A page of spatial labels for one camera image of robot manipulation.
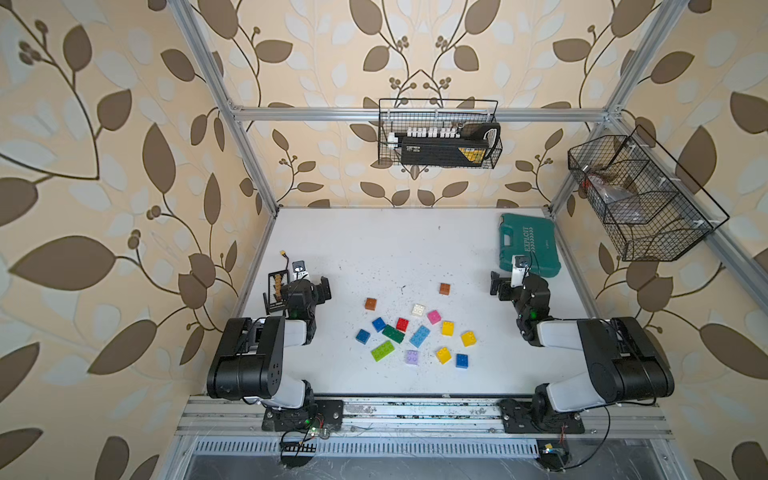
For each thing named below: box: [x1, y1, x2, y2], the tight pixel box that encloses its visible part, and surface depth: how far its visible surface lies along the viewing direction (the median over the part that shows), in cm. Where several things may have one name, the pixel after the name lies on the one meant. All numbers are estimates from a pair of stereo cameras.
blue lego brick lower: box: [455, 354, 469, 369], surface depth 84 cm
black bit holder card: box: [263, 270, 289, 312], surface depth 98 cm
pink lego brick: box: [427, 310, 442, 325], surface depth 93 cm
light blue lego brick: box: [409, 325, 431, 349], surface depth 90 cm
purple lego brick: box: [406, 350, 418, 365], surface depth 85 cm
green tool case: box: [498, 213, 562, 278], surface depth 107 cm
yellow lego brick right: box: [461, 331, 477, 347], surface depth 88 cm
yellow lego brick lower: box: [436, 347, 453, 365], surface depth 86 cm
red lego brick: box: [396, 317, 410, 332], surface depth 91 cm
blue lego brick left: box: [355, 328, 371, 345], surface depth 88 cm
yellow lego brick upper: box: [441, 321, 455, 337], surface depth 90 cm
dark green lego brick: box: [382, 324, 405, 344], surface depth 90 cm
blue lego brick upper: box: [372, 317, 386, 333], surface depth 91 cm
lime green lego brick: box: [371, 340, 396, 363], surface depth 86 cm
